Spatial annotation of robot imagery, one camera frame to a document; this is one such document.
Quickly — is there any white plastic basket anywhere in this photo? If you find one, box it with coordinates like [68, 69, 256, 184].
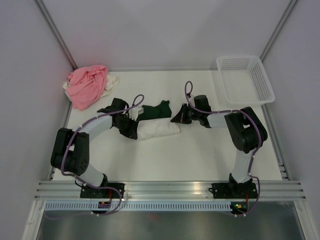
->
[216, 55, 276, 108]

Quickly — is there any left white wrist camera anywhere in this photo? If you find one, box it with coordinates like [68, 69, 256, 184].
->
[128, 106, 144, 121]

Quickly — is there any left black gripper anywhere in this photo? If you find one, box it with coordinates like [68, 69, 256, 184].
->
[114, 115, 140, 141]

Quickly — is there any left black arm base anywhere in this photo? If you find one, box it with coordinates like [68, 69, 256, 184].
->
[80, 182, 125, 199]

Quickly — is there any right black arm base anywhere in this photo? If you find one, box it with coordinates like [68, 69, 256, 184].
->
[208, 182, 258, 199]

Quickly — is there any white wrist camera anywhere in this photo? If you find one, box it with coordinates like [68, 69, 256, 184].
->
[128, 106, 144, 121]
[187, 95, 195, 107]

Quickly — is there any pink t-shirt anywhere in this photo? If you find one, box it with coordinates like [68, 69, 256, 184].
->
[65, 65, 108, 111]

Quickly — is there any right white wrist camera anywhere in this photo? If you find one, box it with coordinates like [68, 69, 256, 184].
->
[187, 95, 195, 107]

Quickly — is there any cream white t-shirt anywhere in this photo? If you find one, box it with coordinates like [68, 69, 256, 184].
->
[62, 74, 120, 100]

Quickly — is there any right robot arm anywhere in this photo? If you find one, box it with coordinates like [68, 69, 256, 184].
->
[171, 94, 268, 198]

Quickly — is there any white and green t-shirt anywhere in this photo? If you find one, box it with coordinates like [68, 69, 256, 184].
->
[136, 100, 181, 141]

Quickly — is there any aluminium mounting rail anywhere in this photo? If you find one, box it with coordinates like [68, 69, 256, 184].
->
[33, 180, 306, 201]

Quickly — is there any white slotted cable duct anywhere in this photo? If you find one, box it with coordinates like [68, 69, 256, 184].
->
[45, 200, 231, 212]

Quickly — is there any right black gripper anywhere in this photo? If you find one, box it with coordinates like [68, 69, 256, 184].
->
[172, 103, 201, 125]

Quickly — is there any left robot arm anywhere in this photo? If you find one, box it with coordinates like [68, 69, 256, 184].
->
[50, 98, 142, 198]

